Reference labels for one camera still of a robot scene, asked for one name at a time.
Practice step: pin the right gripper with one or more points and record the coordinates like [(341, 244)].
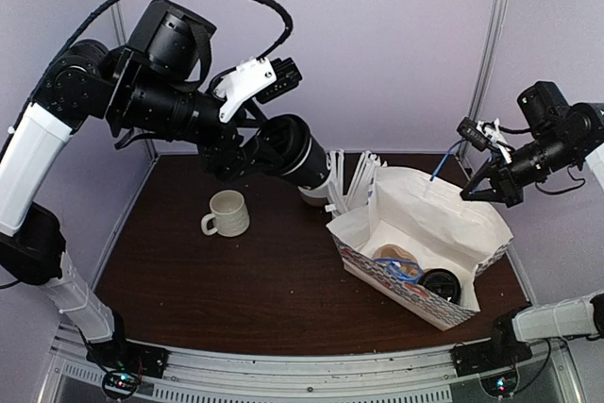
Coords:
[(506, 188)]

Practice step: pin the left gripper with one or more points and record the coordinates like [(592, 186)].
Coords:
[(213, 156)]

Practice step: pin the checkered paper takeout bag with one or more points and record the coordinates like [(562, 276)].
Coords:
[(426, 216)]

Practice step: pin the black plastic cup lid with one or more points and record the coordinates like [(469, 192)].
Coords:
[(289, 136), (443, 283)]

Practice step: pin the brown pulp cup carrier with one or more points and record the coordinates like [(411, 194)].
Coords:
[(398, 262)]

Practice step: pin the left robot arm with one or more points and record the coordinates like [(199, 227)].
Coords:
[(55, 204)]

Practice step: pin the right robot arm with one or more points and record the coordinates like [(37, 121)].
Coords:
[(563, 137)]

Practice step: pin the cream ribbed ceramic mug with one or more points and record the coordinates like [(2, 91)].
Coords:
[(228, 215)]

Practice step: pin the white ceramic bowl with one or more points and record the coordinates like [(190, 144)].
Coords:
[(314, 198)]

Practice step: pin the white cup of straws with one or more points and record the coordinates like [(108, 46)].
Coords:
[(344, 197)]

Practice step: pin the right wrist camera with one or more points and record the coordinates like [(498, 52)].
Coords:
[(543, 106)]

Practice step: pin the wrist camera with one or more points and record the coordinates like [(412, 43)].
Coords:
[(173, 40), (543, 106)]

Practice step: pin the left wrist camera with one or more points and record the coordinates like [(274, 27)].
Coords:
[(173, 40)]

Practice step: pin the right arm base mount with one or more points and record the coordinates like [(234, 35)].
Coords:
[(495, 360)]

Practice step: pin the right aluminium corner post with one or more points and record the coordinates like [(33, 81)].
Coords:
[(487, 61)]

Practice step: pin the aluminium front rail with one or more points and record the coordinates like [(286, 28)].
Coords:
[(424, 375)]

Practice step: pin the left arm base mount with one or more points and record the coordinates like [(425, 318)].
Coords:
[(124, 369)]

